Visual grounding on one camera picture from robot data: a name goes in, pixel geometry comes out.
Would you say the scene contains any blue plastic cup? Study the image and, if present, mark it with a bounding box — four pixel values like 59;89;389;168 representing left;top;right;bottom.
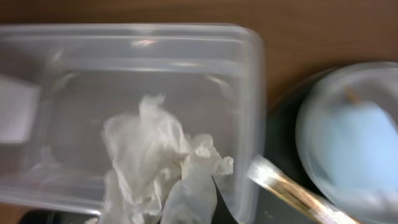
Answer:
323;101;398;194

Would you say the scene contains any round black serving tray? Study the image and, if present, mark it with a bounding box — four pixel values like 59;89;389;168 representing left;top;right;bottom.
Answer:
254;68;333;224

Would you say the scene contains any black rectangular tray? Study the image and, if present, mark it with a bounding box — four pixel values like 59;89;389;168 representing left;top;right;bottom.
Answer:
17;210;98;224

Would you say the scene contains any white tissue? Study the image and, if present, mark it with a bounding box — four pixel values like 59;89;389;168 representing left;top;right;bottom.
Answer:
99;95;234;224

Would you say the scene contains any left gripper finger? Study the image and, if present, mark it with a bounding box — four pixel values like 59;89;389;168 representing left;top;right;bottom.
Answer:
211;178;238;224

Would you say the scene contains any clear plastic bin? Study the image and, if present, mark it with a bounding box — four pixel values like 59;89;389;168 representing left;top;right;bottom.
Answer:
1;24;264;223

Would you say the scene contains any gold coffee sachet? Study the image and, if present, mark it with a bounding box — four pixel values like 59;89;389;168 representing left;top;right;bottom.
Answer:
247;156;359;224

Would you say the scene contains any grey round plate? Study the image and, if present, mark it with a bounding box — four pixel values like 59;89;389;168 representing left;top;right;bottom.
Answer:
296;62;397;223

